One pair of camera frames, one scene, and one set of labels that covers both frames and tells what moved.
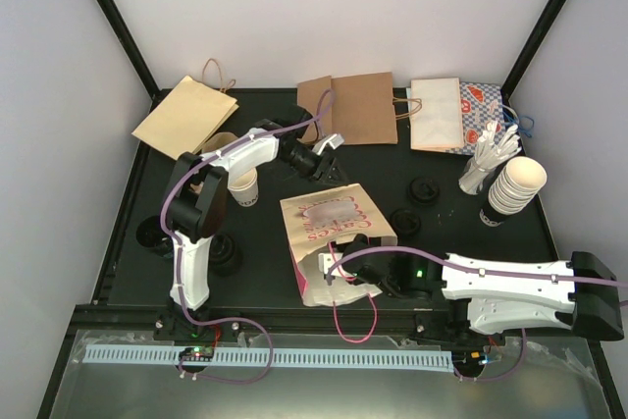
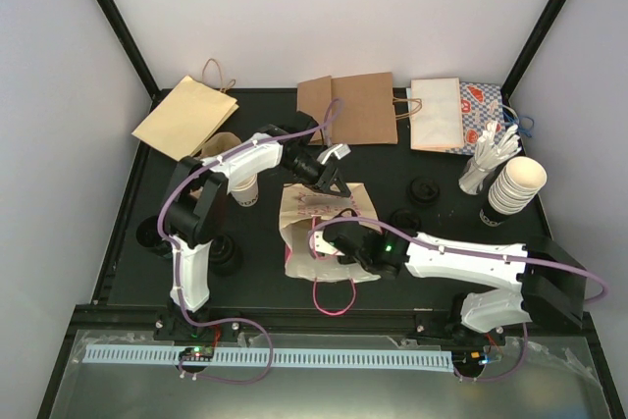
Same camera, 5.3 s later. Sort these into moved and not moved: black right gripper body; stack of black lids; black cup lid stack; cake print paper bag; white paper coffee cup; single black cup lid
Moved: black right gripper body; cake print paper bag
Not moved: single black cup lid; white paper coffee cup; black cup lid stack; stack of black lids
